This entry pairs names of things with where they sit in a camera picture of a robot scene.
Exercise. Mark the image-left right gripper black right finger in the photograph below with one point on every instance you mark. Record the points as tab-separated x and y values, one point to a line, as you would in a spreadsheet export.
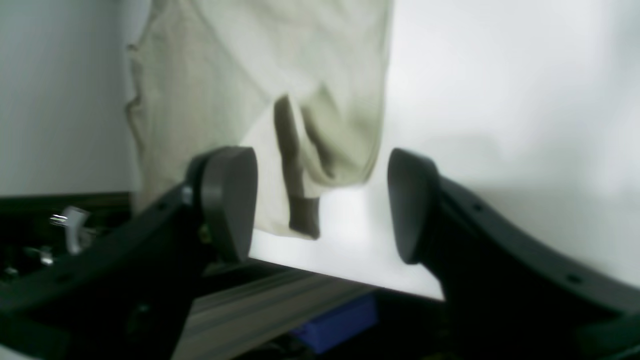
508	296

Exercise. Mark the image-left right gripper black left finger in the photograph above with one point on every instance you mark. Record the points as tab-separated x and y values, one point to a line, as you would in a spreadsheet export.
129	295

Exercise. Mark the blue box on floor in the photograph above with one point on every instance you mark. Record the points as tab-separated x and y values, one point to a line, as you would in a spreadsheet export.
333	328

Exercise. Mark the beige T-shirt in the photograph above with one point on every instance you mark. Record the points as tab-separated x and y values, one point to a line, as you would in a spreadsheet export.
302	82

